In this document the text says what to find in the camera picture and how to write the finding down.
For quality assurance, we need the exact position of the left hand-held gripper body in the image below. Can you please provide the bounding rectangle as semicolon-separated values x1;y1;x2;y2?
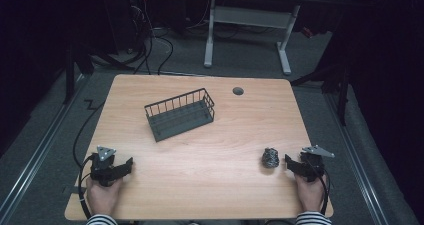
89;145;118;188

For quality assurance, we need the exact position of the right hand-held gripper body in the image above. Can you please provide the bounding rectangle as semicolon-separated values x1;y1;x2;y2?
299;144;336;183

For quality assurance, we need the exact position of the steel wool scrubber ball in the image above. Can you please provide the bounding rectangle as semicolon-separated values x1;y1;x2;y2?
261;146;281;169

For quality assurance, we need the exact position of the dark grey wire basket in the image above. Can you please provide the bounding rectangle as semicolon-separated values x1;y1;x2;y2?
143;87;216;143

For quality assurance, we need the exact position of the person's right hand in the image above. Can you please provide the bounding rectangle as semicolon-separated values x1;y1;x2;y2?
294;172;327;215

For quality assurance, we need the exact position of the person's left hand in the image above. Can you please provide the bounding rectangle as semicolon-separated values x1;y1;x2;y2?
85;175;125;217

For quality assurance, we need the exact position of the black metal stand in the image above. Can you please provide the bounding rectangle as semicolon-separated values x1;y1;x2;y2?
62;41;96;105
289;63;351;127

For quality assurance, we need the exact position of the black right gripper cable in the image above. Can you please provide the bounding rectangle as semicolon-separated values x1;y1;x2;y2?
308;160;332;217

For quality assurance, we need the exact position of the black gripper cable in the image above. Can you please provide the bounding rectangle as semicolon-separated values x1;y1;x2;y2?
72;99;107;220
308;160;332;217

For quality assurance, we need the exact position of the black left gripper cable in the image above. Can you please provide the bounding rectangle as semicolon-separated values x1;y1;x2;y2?
72;99;107;220

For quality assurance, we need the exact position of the metal floor rail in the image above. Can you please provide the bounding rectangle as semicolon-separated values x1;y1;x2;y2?
324;93;391;225
0;73;88;216

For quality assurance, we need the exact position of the black floor cable bundle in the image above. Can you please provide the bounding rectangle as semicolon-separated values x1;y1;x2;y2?
128;0;175;76

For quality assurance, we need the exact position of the white metal frame desk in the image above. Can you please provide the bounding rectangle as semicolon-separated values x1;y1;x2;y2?
203;0;345;77

